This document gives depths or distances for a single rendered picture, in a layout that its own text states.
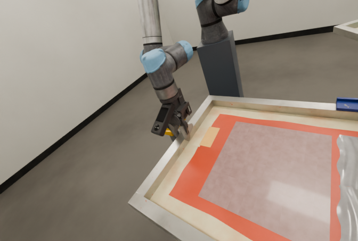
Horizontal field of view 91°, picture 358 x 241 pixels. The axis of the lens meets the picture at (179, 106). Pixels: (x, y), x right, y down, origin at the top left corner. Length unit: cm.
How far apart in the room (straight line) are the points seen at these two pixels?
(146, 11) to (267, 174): 66
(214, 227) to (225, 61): 77
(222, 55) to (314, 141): 58
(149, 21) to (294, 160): 65
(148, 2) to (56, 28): 316
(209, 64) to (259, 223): 77
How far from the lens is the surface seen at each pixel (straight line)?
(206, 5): 98
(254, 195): 57
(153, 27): 70
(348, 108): 76
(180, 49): 61
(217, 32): 100
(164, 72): 55
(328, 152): 68
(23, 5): 376
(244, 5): 92
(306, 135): 71
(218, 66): 104
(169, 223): 55
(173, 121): 65
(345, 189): 61
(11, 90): 354
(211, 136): 72
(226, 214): 56
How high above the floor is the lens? 148
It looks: 31 degrees down
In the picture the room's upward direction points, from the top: 23 degrees counter-clockwise
